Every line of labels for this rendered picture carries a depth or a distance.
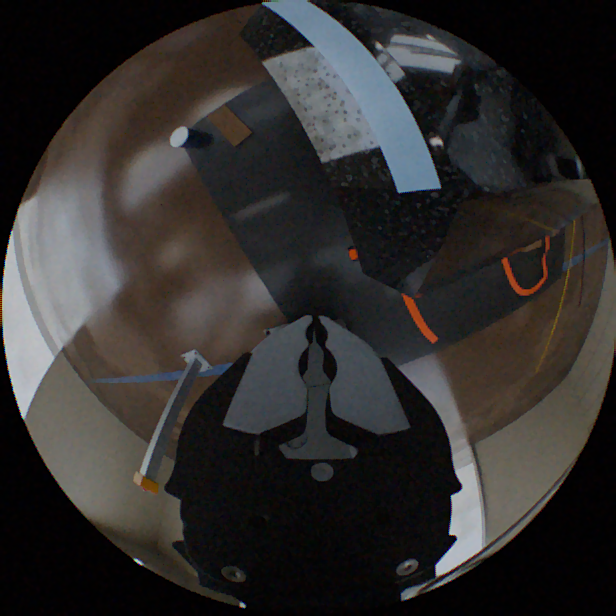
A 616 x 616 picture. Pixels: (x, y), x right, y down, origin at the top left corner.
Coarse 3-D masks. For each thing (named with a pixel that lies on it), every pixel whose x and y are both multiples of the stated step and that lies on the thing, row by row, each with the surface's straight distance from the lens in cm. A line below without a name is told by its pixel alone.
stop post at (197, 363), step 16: (192, 352) 166; (192, 368) 164; (208, 368) 172; (192, 384) 161; (176, 400) 150; (176, 416) 149; (160, 432) 142; (160, 448) 142; (144, 464) 143; (160, 464) 142; (144, 480) 137
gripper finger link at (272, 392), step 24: (288, 336) 11; (312, 336) 12; (264, 360) 9; (288, 360) 9; (240, 384) 9; (264, 384) 8; (288, 384) 8; (240, 408) 8; (264, 408) 8; (288, 408) 8; (264, 432) 7; (288, 432) 8
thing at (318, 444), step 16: (336, 320) 118; (320, 352) 103; (320, 368) 96; (320, 384) 90; (320, 400) 85; (320, 416) 82; (304, 432) 82; (320, 432) 78; (288, 448) 80; (304, 448) 78; (320, 448) 76; (336, 448) 74
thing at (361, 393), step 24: (336, 336) 11; (336, 360) 9; (360, 360) 10; (336, 384) 8; (360, 384) 9; (384, 384) 9; (336, 408) 8; (360, 408) 8; (384, 408) 8; (336, 432) 8; (360, 432) 8; (384, 432) 8
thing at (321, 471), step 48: (192, 480) 7; (240, 480) 6; (288, 480) 6; (336, 480) 6; (384, 480) 6; (432, 480) 7; (192, 528) 6; (240, 528) 6; (288, 528) 6; (336, 528) 6; (384, 528) 6; (432, 528) 7; (240, 576) 6; (288, 576) 6; (336, 576) 6; (384, 576) 6; (432, 576) 8
